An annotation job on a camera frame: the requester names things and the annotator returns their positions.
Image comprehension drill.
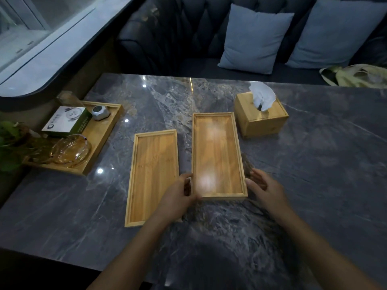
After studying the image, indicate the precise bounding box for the large wooden tray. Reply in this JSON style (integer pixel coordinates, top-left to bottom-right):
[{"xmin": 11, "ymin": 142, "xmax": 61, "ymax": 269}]
[{"xmin": 22, "ymin": 101, "xmax": 124, "ymax": 177}]

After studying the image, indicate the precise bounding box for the person's right hand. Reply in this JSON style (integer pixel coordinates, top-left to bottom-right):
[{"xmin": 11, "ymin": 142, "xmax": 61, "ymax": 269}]
[{"xmin": 244, "ymin": 169, "xmax": 292, "ymax": 222}]

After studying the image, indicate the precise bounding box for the small white gadget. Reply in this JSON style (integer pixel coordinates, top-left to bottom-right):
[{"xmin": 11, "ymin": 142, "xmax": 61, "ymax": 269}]
[{"xmin": 91, "ymin": 105, "xmax": 111, "ymax": 121}]

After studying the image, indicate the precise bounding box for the matte wooden tray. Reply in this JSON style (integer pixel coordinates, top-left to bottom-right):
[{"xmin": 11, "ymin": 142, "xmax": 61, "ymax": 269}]
[{"xmin": 124, "ymin": 129, "xmax": 180, "ymax": 228}]

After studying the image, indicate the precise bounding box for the green potted plant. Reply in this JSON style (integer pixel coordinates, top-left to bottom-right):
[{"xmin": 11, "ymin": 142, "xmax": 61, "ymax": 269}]
[{"xmin": 0, "ymin": 120, "xmax": 41, "ymax": 174}]

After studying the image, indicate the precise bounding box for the dark tufted sofa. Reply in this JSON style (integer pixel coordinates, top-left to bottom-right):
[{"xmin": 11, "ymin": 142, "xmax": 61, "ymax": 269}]
[{"xmin": 116, "ymin": 0, "xmax": 387, "ymax": 86}]

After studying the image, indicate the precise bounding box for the person's right forearm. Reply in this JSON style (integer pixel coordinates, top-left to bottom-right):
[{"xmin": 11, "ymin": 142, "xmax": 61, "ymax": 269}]
[{"xmin": 278, "ymin": 208, "xmax": 386, "ymax": 290}]

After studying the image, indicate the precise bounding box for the glossy wooden tray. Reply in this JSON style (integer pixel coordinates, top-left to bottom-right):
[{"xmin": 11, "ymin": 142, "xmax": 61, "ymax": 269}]
[{"xmin": 192, "ymin": 112, "xmax": 248, "ymax": 200}]

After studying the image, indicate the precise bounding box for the small grey pillow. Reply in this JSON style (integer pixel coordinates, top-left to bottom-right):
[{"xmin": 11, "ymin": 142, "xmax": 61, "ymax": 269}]
[{"xmin": 217, "ymin": 3, "xmax": 295, "ymax": 75}]

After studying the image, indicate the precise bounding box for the person's left forearm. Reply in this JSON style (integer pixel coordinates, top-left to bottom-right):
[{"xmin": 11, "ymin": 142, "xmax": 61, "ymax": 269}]
[{"xmin": 87, "ymin": 213, "xmax": 171, "ymax": 290}]

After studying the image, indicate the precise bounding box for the large grey pillow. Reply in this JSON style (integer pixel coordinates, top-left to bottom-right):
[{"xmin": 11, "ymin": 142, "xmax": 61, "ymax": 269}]
[{"xmin": 285, "ymin": 0, "xmax": 387, "ymax": 69}]

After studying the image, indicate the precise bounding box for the wooden tissue box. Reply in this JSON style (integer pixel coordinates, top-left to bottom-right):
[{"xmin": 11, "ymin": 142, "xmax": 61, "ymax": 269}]
[{"xmin": 234, "ymin": 92, "xmax": 289, "ymax": 139}]

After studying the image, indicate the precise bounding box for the yellow-green bag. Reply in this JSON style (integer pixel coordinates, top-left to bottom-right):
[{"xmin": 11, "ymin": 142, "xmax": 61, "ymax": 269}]
[{"xmin": 319, "ymin": 63, "xmax": 387, "ymax": 89}]

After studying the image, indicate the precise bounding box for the person's left hand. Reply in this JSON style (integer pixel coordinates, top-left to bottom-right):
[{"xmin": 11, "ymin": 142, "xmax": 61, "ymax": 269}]
[{"xmin": 155, "ymin": 173, "xmax": 202, "ymax": 222}]

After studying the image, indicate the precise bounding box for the clear glass holder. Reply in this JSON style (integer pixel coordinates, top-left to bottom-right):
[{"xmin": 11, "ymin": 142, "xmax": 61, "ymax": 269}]
[{"xmin": 56, "ymin": 91, "xmax": 85, "ymax": 109}]

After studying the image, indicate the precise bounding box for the white and green box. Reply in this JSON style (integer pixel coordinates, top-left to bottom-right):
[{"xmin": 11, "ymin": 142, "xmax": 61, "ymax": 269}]
[{"xmin": 41, "ymin": 106, "xmax": 92, "ymax": 138}]

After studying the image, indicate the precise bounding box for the white tissue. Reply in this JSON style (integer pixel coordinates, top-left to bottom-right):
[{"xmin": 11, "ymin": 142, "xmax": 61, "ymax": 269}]
[{"xmin": 249, "ymin": 82, "xmax": 276, "ymax": 112}]

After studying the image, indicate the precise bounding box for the amber glass ashtray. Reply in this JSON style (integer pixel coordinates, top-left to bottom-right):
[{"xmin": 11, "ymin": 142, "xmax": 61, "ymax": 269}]
[{"xmin": 50, "ymin": 134, "xmax": 92, "ymax": 168}]

